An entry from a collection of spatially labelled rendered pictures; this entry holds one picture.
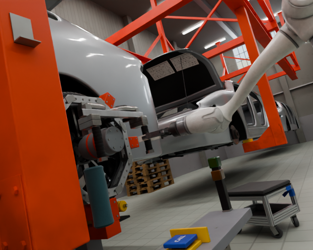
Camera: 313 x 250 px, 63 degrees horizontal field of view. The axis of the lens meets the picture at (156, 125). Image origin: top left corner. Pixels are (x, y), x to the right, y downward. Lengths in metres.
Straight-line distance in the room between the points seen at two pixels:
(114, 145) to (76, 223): 0.55
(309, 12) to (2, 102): 0.89
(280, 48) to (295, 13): 0.23
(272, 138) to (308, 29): 3.75
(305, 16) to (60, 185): 0.85
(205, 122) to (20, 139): 0.73
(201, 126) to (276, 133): 3.50
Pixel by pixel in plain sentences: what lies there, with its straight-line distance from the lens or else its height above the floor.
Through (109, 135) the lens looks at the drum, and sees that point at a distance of 1.24.
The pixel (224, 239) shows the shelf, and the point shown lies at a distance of 0.81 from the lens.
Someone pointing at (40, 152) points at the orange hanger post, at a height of 0.79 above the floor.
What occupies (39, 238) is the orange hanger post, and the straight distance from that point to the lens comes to 0.73.
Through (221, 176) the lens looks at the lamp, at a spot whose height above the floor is 0.58.
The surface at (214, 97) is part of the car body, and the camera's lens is 3.91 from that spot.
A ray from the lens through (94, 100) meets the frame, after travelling 1.46.
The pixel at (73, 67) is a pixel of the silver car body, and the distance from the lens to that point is 1.68.
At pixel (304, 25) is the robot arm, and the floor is 0.99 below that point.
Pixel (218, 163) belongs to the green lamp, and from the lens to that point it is 1.04.
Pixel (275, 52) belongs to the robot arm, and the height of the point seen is 0.99.
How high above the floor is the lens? 0.69
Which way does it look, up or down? 8 degrees up
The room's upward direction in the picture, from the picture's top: 14 degrees counter-clockwise
